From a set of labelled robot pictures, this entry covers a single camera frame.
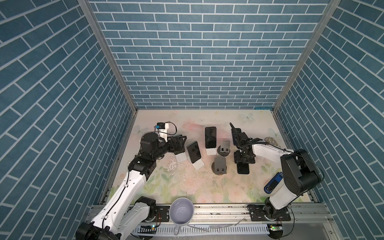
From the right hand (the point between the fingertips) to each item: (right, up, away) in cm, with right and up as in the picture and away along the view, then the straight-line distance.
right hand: (240, 159), depth 93 cm
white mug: (-35, -22, -19) cm, 45 cm away
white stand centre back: (-18, +4, +3) cm, 19 cm away
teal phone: (-29, +3, +8) cm, 31 cm away
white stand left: (-26, -3, -3) cm, 26 cm away
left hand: (-35, +15, -18) cm, 42 cm away
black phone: (-19, +14, -2) cm, 23 cm away
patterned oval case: (+23, +11, +6) cm, 26 cm away
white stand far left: (-37, +1, 0) cm, 37 cm away
